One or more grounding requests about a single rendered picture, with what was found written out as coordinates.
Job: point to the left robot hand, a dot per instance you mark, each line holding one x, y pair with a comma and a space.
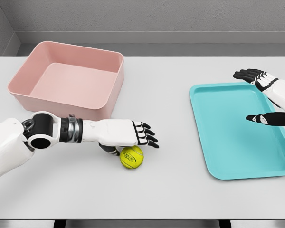
122, 133

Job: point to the pink plastic basket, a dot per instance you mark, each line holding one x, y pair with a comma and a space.
71, 78

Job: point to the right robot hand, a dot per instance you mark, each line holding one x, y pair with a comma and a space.
273, 90

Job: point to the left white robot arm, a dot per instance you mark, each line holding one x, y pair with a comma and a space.
38, 137

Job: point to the blue plastic tray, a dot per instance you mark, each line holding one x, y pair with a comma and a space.
235, 140

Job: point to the yellow tennis ball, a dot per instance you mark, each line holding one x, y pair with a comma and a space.
132, 158

